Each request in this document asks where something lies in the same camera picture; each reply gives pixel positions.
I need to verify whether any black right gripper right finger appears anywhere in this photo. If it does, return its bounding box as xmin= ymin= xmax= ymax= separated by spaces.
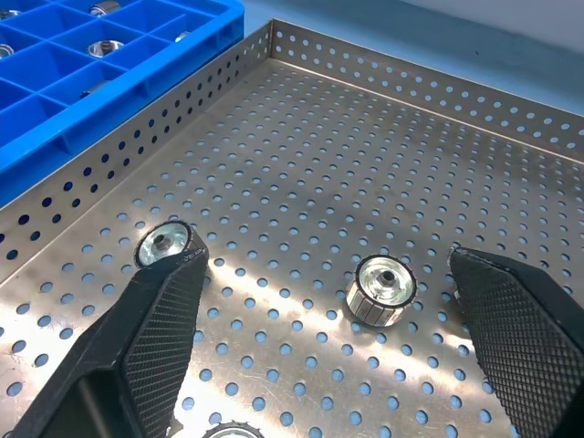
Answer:
xmin=448 ymin=245 xmax=584 ymax=438

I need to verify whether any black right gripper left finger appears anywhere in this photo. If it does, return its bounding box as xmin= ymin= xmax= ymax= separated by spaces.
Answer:
xmin=6 ymin=245 xmax=210 ymax=438

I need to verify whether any blue compartment tray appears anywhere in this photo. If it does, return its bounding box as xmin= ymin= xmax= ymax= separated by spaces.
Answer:
xmin=0 ymin=0 xmax=245 ymax=209

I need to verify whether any perforated metal tray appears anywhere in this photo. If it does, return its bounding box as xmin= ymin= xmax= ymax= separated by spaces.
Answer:
xmin=0 ymin=17 xmax=584 ymax=438

